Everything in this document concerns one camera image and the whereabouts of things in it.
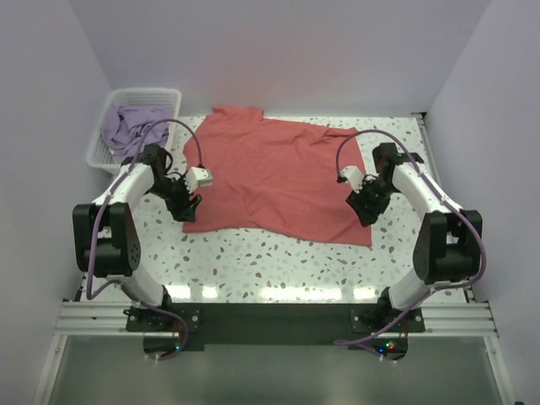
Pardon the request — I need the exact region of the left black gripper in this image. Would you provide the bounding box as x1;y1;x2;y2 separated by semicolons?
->
148;172;202;223

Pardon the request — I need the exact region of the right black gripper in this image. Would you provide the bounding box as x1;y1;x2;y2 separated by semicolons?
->
345;178;397;228

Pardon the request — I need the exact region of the salmon red t-shirt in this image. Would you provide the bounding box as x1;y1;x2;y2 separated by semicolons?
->
182;107;372;246

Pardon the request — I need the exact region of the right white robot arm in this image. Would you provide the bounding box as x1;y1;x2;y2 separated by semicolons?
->
338;143;485;332

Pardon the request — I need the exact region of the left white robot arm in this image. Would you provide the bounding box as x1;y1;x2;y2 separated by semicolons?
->
72;144;213;331

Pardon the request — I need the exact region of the purple t-shirt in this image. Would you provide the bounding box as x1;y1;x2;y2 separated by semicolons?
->
100;105;172;163

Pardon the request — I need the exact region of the white plastic laundry basket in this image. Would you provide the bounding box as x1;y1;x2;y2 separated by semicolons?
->
86;88;181;175

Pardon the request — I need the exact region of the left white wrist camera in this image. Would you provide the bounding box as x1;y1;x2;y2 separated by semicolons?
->
184;167;213;193

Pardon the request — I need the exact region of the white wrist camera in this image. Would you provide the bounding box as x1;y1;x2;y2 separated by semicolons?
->
337;165;365;193
184;167;213;193

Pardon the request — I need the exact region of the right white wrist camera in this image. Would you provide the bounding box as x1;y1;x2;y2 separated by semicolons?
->
337;165;365;193

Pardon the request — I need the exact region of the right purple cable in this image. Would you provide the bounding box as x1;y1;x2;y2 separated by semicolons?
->
332;129;490;352

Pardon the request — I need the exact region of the purple cable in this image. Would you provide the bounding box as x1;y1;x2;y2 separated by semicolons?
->
86;118;205;362
332;129;490;352

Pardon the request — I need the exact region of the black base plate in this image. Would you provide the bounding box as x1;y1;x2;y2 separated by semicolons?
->
123;303;426;358

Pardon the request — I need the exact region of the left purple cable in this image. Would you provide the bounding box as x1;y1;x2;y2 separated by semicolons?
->
86;118;205;362

